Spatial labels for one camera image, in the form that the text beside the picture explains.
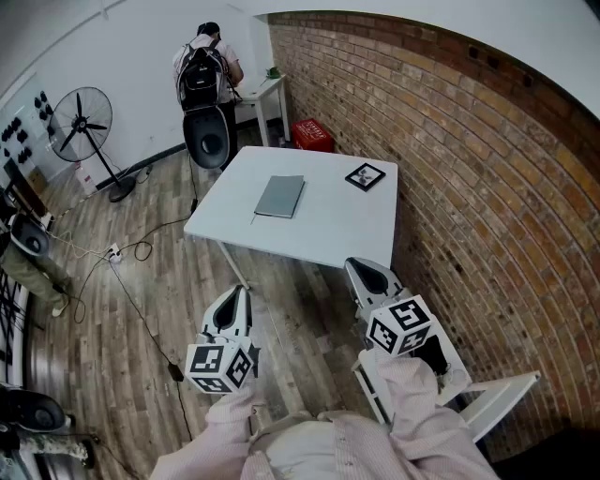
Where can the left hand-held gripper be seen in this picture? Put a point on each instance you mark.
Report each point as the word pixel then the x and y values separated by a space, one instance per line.
pixel 220 368

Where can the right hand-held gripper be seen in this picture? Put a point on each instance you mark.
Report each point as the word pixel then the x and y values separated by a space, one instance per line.
pixel 398 328

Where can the grey notebook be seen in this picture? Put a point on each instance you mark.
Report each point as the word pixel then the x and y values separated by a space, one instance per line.
pixel 280 197

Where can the person's right forearm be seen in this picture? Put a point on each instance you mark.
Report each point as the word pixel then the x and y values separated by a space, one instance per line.
pixel 412 389

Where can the person's left forearm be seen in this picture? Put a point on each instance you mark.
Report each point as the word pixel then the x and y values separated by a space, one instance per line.
pixel 234 412

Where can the white table leg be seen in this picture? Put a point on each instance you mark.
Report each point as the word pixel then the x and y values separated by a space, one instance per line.
pixel 234 267

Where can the black power adapter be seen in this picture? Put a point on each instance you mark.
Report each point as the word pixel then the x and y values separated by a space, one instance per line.
pixel 194 205
pixel 176 371

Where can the white power strip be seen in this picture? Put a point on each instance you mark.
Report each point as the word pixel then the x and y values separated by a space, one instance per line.
pixel 115 253

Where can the red box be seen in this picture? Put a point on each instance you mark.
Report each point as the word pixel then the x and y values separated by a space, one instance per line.
pixel 311 136

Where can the person's torso in pink shirt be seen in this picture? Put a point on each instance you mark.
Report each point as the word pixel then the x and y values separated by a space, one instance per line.
pixel 319 450

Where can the white chair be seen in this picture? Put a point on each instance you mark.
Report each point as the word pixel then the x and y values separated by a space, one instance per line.
pixel 492 398

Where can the dark grey oval shell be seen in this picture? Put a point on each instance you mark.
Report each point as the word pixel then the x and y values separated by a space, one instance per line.
pixel 33 410
pixel 208 136
pixel 30 236

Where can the white container red label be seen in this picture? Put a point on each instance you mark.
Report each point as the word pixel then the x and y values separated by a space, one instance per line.
pixel 86 180

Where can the white cluttered desk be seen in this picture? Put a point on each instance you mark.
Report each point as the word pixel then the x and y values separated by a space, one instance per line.
pixel 11 328

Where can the small white side table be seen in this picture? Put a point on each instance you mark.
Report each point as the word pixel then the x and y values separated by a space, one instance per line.
pixel 274 89

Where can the green plant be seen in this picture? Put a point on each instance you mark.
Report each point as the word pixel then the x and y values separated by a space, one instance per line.
pixel 273 71

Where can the black standing fan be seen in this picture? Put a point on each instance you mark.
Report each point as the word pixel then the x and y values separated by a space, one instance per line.
pixel 79 124

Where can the dark wooden cabinet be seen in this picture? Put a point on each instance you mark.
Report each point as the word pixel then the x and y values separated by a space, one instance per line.
pixel 19 187

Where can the cluster of black devices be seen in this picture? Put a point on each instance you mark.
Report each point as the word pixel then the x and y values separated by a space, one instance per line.
pixel 43 112

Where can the black picture frame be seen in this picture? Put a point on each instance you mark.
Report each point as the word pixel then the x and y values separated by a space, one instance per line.
pixel 365 177

